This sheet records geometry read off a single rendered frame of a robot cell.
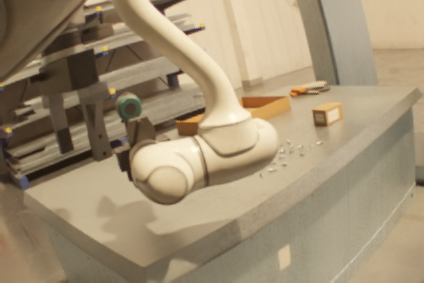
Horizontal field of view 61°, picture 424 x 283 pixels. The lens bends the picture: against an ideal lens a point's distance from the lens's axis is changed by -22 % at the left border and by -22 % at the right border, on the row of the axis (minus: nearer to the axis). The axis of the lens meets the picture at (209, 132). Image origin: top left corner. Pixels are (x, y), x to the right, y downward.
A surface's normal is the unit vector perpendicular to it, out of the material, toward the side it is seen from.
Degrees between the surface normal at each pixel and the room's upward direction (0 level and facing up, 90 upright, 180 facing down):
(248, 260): 90
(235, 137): 83
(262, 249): 90
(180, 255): 67
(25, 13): 141
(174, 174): 78
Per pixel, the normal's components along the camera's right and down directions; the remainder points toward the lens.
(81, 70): 0.69, 0.03
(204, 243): 0.53, -0.33
